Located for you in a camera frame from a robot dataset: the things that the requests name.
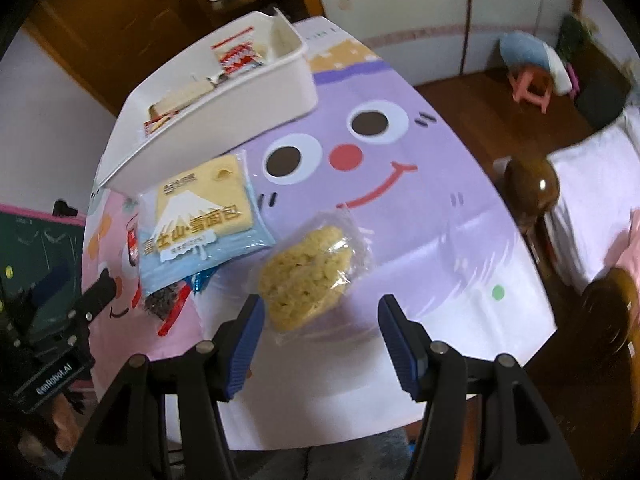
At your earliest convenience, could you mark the white bed sheet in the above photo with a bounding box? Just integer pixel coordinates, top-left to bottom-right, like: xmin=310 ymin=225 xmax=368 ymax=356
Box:
xmin=544 ymin=105 xmax=639 ymax=292

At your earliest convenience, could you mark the cartoon face table cover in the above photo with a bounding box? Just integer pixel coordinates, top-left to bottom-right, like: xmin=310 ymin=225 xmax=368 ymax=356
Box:
xmin=84 ymin=18 xmax=555 ymax=451

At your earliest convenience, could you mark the blue white cushion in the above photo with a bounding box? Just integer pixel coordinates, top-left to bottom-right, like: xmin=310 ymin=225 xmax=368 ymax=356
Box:
xmin=499 ymin=30 xmax=573 ymax=96

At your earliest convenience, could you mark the wooden bed post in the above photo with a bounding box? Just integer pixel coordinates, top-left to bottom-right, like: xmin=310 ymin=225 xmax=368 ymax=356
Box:
xmin=502 ymin=156 xmax=560 ymax=233

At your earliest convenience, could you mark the red dark dried-fruit packet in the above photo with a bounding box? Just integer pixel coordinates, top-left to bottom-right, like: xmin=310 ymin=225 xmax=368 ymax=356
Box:
xmin=143 ymin=281 xmax=191 ymax=337

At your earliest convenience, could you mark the white plastic storage bin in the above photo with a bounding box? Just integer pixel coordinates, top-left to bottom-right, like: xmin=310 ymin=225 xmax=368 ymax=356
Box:
xmin=93 ymin=11 xmax=319 ymax=196

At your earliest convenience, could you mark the pink plastic stool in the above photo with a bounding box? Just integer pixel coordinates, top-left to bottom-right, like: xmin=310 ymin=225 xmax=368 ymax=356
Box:
xmin=508 ymin=65 xmax=553 ymax=115

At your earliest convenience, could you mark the blue yellow bread package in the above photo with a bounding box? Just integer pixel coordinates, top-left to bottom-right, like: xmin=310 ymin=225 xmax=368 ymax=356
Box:
xmin=137 ymin=151 xmax=274 ymax=297

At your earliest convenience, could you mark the brown wooden door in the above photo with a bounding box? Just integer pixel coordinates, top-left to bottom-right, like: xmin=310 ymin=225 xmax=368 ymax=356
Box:
xmin=25 ymin=0 xmax=212 ymax=114

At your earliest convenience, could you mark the green chalkboard pink frame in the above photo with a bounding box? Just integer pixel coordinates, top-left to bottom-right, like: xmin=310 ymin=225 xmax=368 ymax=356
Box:
xmin=1 ymin=205 xmax=85 ymax=338

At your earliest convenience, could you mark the clear bag yellow noodle cake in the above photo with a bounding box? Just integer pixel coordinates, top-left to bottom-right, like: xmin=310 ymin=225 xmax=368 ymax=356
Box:
xmin=245 ymin=208 xmax=374 ymax=344

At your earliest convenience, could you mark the red white snack bag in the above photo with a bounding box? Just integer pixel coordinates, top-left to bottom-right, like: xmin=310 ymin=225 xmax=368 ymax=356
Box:
xmin=143 ymin=78 xmax=216 ymax=136

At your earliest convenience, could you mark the red white cookie packet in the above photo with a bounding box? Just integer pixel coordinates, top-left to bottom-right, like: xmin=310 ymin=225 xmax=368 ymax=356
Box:
xmin=212 ymin=26 xmax=266 ymax=78

